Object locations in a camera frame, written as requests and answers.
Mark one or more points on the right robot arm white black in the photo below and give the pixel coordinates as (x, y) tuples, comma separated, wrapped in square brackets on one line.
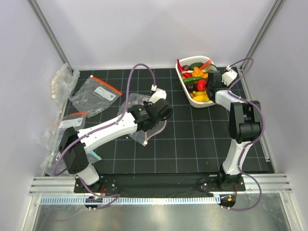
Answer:
[(245, 126)]

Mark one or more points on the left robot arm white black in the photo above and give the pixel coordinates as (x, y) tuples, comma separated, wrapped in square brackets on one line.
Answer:
[(75, 145)]

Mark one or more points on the orange toy bell pepper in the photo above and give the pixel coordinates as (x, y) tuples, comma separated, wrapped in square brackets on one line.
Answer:
[(197, 72)]

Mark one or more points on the red toy chili pepper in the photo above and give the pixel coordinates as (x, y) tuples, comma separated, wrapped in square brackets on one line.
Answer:
[(179, 66)]

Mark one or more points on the orange-zip bag upper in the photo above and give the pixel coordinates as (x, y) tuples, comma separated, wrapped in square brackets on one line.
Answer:
[(94, 96)]

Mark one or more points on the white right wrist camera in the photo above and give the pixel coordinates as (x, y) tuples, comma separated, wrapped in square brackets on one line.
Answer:
[(229, 76)]

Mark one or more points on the crumpled clear bag at wall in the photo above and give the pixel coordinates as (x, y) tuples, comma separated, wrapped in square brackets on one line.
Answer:
[(63, 83)]

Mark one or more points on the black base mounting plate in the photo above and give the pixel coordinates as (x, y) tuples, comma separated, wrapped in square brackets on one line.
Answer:
[(164, 185)]

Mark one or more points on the blue-zip clear bag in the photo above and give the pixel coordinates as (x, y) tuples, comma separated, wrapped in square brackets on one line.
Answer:
[(93, 157)]

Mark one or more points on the white perforated plastic basket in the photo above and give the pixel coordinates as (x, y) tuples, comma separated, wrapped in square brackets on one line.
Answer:
[(189, 61)]

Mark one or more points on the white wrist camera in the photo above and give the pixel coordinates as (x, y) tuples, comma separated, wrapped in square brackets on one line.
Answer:
[(157, 95), (229, 76)]

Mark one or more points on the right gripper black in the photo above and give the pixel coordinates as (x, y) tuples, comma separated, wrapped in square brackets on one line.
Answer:
[(223, 84)]

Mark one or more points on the red toy strawberry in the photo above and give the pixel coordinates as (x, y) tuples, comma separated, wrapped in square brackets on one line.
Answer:
[(201, 85)]

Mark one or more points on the perforated aluminium rail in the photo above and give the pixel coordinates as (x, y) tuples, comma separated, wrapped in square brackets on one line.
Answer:
[(92, 200)]

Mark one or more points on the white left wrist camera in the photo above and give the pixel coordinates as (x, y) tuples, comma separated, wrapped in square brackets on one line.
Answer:
[(157, 95)]

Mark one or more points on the clear pink-dotted zip bag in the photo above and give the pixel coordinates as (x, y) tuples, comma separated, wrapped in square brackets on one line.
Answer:
[(133, 116)]

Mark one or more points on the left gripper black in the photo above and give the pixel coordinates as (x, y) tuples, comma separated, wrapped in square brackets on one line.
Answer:
[(147, 104)]

